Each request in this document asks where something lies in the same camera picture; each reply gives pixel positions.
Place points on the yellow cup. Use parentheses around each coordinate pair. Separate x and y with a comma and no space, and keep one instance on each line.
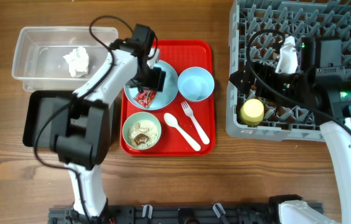
(252,112)

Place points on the white plastic spoon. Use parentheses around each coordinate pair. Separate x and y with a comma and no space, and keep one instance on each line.
(173,122)

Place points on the food scraps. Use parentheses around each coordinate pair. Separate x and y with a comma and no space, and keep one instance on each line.
(143,134)

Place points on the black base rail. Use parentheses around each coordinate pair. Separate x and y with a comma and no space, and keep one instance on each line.
(246,213)

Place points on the black tray bin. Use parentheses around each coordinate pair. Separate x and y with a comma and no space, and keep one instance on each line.
(40,108)

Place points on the light blue plate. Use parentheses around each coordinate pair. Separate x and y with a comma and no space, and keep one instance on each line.
(162,98)

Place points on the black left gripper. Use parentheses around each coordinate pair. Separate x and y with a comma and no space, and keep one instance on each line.
(157,81)

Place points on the red snack wrapper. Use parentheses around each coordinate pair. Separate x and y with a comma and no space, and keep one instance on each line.
(145,98)

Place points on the grey dishwasher rack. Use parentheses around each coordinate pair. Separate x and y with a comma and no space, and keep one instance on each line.
(293,18)

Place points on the light blue bowl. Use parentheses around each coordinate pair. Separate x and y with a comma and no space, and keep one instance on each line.
(196,84)

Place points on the clear plastic bin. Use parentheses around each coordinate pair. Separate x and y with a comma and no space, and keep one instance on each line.
(39,57)

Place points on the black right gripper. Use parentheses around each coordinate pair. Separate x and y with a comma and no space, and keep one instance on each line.
(266,73)

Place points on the white plastic fork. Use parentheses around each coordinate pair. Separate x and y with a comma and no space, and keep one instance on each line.
(189,112)

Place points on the white napkin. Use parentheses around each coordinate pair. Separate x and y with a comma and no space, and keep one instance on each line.
(78,62)

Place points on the red serving tray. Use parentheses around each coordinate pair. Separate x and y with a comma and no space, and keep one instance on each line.
(182,54)

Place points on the green bowl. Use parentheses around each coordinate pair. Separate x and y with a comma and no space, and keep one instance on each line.
(138,117)

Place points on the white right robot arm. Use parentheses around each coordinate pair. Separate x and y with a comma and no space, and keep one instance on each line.
(322,91)

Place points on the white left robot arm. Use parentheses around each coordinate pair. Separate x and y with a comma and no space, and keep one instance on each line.
(76,125)

